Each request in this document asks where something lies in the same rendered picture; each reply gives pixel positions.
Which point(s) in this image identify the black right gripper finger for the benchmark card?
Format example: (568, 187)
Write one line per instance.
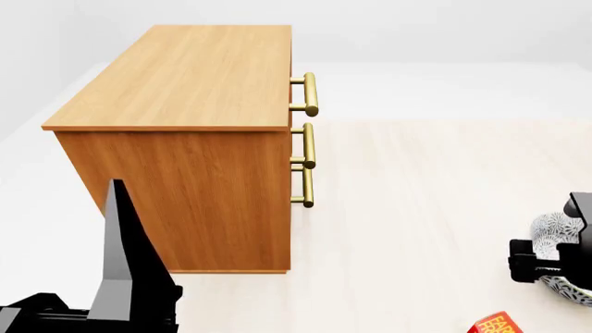
(580, 208)

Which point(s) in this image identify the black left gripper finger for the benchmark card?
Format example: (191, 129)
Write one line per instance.
(125, 263)

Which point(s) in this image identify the black white patterned bowl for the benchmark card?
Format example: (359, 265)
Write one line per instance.
(552, 232)

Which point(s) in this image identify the light wooden drawer cabinet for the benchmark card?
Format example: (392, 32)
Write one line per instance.
(185, 104)

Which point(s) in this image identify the red box yellow lettering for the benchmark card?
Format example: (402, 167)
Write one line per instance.
(497, 324)

